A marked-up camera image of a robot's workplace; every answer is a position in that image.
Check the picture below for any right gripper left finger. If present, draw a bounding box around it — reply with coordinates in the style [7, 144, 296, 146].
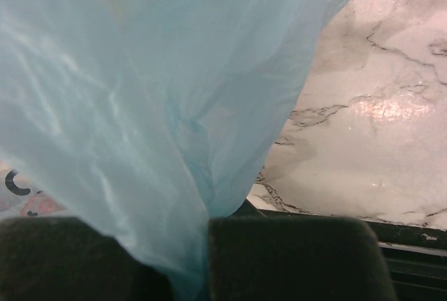
[1, 217, 173, 300]

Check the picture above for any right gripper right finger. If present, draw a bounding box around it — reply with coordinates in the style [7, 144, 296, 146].
[207, 214, 398, 300]

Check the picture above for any light blue plastic bag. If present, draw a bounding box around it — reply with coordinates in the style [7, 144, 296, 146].
[1, 0, 349, 300]

